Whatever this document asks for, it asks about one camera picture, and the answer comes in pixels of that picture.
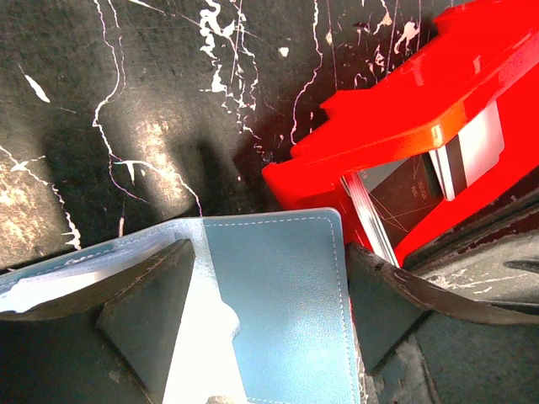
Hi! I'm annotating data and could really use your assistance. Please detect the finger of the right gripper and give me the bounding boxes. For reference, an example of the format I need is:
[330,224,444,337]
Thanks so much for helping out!
[403,197,538,311]

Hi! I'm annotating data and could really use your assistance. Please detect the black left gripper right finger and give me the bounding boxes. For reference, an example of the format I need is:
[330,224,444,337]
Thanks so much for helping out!
[345,243,538,403]

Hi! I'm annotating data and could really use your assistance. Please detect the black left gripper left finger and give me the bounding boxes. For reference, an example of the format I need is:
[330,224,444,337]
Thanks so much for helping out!
[1,240,195,403]

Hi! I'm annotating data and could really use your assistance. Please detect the blue leather card holder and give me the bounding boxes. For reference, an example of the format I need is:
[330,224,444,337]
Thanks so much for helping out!
[1,209,360,403]

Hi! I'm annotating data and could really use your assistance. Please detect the red plastic card tray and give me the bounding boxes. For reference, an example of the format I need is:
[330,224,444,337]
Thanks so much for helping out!
[262,1,538,263]

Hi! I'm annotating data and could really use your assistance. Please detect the black VIP card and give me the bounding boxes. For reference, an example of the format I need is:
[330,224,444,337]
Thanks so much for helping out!
[360,153,443,247]

